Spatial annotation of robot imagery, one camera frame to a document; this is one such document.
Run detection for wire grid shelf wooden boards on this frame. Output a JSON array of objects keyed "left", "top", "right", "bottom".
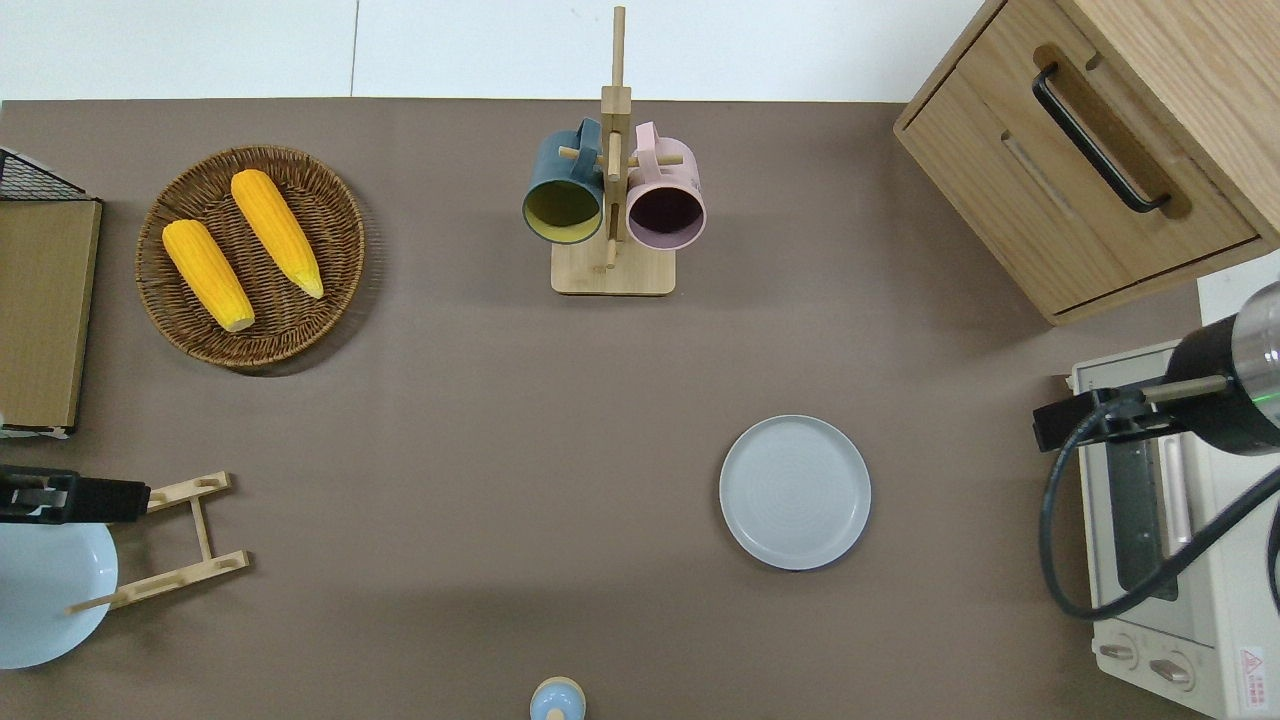
[{"left": 0, "top": 147, "right": 103, "bottom": 439}]

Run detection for wooden drawer cabinet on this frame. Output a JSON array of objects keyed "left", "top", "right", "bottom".
[{"left": 893, "top": 0, "right": 1280, "bottom": 326}]

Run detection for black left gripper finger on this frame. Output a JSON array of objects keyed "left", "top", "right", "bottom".
[{"left": 0, "top": 465, "right": 151, "bottom": 526}]

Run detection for light blue plate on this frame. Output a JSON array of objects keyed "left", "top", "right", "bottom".
[{"left": 0, "top": 520, "right": 119, "bottom": 669}]

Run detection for wooden dish rack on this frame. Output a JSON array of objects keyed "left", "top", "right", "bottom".
[{"left": 66, "top": 471, "right": 251, "bottom": 615}]

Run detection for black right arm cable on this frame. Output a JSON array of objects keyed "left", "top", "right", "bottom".
[{"left": 1038, "top": 395, "right": 1280, "bottom": 621}]

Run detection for brown wicker basket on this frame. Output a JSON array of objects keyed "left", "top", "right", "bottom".
[{"left": 135, "top": 146, "right": 367, "bottom": 369}]

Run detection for small light blue round knob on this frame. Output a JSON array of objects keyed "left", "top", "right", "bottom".
[{"left": 529, "top": 677, "right": 587, "bottom": 720}]

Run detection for black cabinet handle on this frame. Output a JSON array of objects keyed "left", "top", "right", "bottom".
[{"left": 1033, "top": 63, "right": 1171, "bottom": 214}]

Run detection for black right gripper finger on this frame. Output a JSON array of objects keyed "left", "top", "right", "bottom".
[{"left": 1033, "top": 385, "right": 1181, "bottom": 453}]

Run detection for long tapered yellow corn cob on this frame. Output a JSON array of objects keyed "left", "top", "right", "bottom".
[{"left": 230, "top": 169, "right": 326, "bottom": 300}]

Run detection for wooden mug tree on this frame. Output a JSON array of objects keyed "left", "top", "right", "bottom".
[{"left": 551, "top": 6, "right": 685, "bottom": 297}]

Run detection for dark blue mug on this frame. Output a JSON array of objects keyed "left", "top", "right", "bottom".
[{"left": 522, "top": 117, "right": 607, "bottom": 246}]

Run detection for shorter yellow corn cob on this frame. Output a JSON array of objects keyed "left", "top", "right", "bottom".
[{"left": 162, "top": 219, "right": 256, "bottom": 334}]

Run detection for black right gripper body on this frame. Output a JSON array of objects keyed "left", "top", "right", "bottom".
[{"left": 1165, "top": 315, "right": 1280, "bottom": 457}]

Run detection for gray round plate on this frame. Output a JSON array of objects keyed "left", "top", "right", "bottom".
[{"left": 719, "top": 415, "right": 872, "bottom": 572}]

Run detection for pink mug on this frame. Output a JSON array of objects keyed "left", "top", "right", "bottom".
[{"left": 626, "top": 121, "right": 708, "bottom": 251}]

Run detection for silver oven door handle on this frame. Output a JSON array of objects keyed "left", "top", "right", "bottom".
[{"left": 1160, "top": 435, "right": 1197, "bottom": 561}]

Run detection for cream toaster oven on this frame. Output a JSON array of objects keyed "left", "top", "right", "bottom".
[{"left": 1065, "top": 338, "right": 1280, "bottom": 720}]

